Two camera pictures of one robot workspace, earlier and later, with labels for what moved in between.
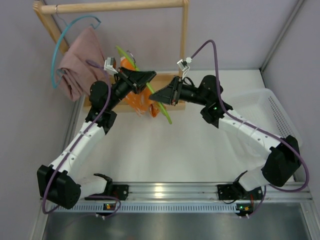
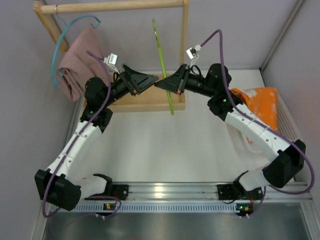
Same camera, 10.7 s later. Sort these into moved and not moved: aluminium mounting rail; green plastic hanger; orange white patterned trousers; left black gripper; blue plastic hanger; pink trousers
Moved: green plastic hanger; orange white patterned trousers
Not moved: pink trousers; aluminium mounting rail; left black gripper; blue plastic hanger
